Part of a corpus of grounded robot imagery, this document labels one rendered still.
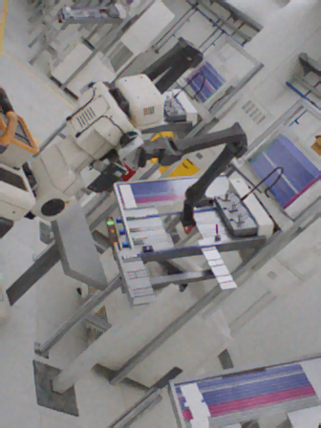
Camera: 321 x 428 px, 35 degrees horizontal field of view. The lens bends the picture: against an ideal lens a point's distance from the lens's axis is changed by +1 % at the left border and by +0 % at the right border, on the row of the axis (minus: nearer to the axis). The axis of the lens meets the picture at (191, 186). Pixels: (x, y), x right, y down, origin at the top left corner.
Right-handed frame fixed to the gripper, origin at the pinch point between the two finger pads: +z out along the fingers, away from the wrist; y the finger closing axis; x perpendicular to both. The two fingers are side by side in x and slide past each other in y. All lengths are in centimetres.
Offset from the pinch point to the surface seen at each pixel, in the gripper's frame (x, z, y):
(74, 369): 62, 47, -36
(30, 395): 83, 51, -44
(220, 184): -34, 3, 48
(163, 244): 13.1, 2.9, -4.0
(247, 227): -31.4, -3.4, -5.8
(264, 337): -90, 159, 58
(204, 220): -13.6, 2.6, 12.9
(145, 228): 19.9, 3.0, 10.7
